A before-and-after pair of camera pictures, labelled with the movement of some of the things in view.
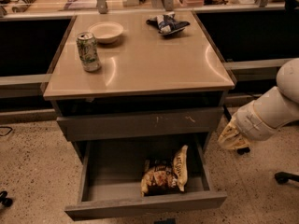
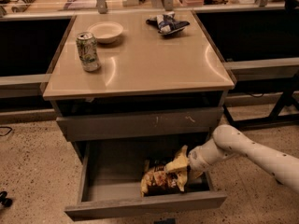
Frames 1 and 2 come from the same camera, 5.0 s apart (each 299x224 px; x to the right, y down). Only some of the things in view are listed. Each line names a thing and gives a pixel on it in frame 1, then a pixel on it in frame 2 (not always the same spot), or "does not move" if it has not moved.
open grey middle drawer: x=110 y=177 does not move
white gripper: x=249 y=121 → x=195 y=161
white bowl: x=106 y=32 does not move
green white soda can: x=89 y=51 does not move
